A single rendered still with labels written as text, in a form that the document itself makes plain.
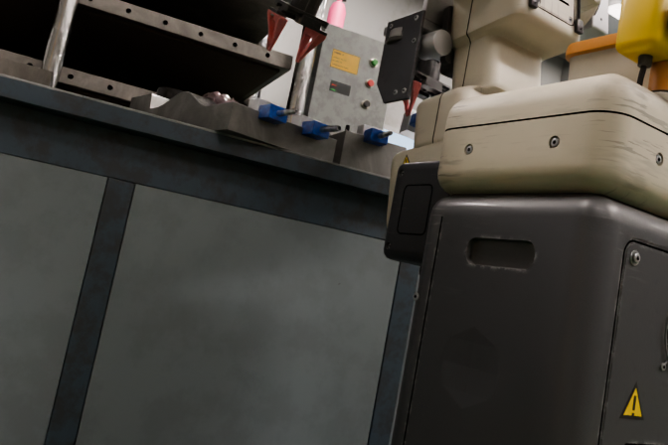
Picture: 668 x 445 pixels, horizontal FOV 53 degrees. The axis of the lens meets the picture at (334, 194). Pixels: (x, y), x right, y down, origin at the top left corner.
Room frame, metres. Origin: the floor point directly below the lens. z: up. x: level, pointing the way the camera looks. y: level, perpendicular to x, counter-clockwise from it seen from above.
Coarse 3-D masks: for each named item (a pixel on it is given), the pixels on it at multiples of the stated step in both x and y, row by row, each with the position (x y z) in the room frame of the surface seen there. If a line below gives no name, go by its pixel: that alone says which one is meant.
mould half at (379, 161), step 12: (348, 132) 1.45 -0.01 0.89; (336, 144) 1.48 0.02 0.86; (348, 144) 1.45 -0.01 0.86; (360, 144) 1.46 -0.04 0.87; (372, 144) 1.47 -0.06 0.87; (336, 156) 1.47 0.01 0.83; (348, 156) 1.45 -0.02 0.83; (360, 156) 1.46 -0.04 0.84; (372, 156) 1.47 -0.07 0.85; (384, 156) 1.48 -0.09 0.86; (360, 168) 1.46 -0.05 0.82; (372, 168) 1.47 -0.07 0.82; (384, 168) 1.48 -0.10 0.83
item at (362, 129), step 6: (360, 126) 1.49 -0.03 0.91; (366, 126) 1.47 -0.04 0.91; (372, 126) 1.47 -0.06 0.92; (360, 132) 1.48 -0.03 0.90; (366, 132) 1.46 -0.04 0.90; (372, 132) 1.43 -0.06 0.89; (378, 132) 1.44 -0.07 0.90; (384, 132) 1.41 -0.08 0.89; (390, 132) 1.39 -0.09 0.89; (366, 138) 1.45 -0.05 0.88; (372, 138) 1.43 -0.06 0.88; (378, 138) 1.44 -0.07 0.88; (384, 138) 1.44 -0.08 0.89; (378, 144) 1.46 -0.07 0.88; (384, 144) 1.45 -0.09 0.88
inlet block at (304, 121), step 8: (296, 120) 1.36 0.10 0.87; (304, 120) 1.35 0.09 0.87; (312, 120) 1.32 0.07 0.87; (304, 128) 1.34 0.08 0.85; (312, 128) 1.32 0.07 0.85; (320, 128) 1.32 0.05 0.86; (328, 128) 1.31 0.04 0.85; (336, 128) 1.29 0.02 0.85; (312, 136) 1.35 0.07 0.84; (320, 136) 1.33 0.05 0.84; (328, 136) 1.34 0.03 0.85
